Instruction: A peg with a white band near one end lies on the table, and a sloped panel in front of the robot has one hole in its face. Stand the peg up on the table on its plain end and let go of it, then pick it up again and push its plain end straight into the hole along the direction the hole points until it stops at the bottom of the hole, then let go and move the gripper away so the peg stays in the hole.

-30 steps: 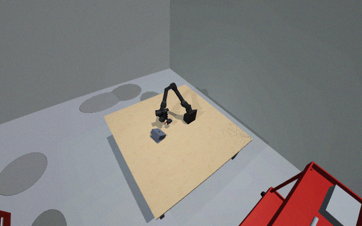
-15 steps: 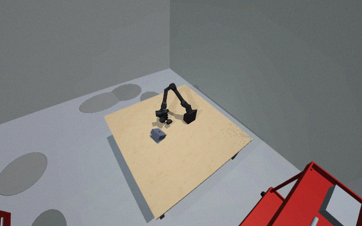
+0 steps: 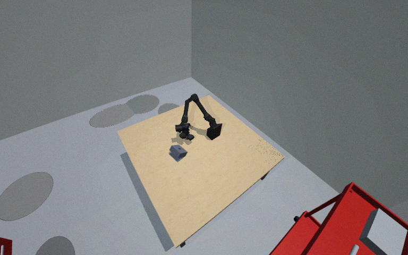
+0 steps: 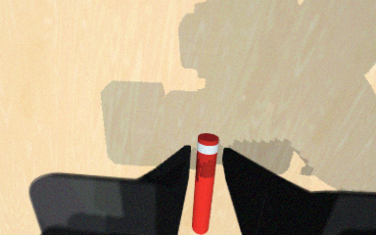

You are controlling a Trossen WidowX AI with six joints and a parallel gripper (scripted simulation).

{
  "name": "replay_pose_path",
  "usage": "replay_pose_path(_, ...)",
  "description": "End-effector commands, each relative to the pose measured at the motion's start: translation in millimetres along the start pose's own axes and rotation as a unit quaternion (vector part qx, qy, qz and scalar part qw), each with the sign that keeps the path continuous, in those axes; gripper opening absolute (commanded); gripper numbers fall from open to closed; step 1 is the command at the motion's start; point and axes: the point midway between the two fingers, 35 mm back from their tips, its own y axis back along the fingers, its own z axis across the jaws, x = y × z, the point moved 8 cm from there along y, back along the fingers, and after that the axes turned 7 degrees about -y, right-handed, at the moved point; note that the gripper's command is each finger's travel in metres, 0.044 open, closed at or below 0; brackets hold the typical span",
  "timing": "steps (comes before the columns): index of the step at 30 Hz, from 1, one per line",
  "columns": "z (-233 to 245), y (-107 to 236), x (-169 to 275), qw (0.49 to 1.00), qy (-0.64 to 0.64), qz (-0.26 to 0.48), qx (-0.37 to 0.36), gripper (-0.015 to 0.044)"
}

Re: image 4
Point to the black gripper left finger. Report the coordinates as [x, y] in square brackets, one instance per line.
[149, 205]

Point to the dark red peg with grey band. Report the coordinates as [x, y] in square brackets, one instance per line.
[207, 148]

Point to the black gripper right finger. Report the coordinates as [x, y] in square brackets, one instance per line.
[265, 203]

